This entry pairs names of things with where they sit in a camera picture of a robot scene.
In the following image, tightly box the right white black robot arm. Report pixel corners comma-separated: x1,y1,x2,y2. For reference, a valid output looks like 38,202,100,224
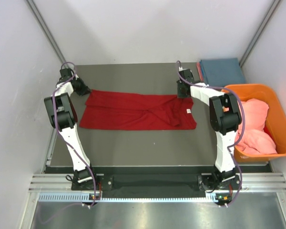
177,67,242,189

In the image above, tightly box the grey slotted cable duct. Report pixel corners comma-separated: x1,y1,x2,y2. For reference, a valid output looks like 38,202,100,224
38,193,228,203

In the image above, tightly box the folded pink t shirt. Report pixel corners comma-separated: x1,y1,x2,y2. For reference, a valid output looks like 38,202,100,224
196,62,208,84

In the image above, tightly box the left aluminium frame post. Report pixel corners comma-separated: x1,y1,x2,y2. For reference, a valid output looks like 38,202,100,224
25,0,69,67

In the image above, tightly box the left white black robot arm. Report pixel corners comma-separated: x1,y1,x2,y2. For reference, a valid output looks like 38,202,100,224
44,68,99,189

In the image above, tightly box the aluminium frame post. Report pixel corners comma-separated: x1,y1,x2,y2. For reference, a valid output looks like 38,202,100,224
25,0,69,67
239,0,282,68

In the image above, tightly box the crumpled pink t shirt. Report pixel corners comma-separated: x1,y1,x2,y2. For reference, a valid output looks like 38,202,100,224
237,98,277,156

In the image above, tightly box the red t shirt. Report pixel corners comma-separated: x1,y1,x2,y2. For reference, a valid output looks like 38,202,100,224
80,90,197,131

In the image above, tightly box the folded blue t shirt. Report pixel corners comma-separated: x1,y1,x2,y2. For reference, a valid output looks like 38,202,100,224
200,58,246,87

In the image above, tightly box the orange plastic bin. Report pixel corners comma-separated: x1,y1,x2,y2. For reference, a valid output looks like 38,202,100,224
226,83,286,163

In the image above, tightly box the right aluminium frame post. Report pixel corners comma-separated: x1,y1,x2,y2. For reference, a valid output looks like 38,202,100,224
239,0,282,68

